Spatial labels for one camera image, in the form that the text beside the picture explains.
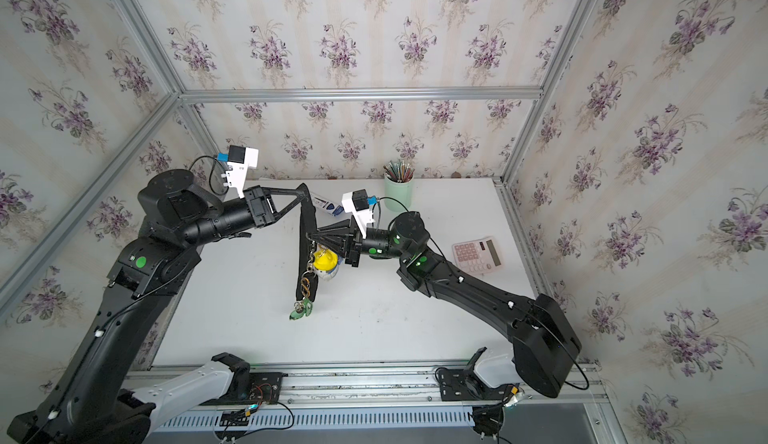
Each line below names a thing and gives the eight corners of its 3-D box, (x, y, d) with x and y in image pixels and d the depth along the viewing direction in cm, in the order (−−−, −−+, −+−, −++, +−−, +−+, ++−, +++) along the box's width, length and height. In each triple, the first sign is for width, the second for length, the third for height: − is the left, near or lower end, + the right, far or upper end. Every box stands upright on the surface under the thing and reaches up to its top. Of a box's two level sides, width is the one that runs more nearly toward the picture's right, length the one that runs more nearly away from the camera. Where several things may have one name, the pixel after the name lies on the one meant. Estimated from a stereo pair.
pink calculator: (457, 274, 97) (460, 266, 93) (451, 244, 105) (454, 236, 101) (499, 274, 97) (504, 267, 93) (491, 244, 105) (495, 236, 101)
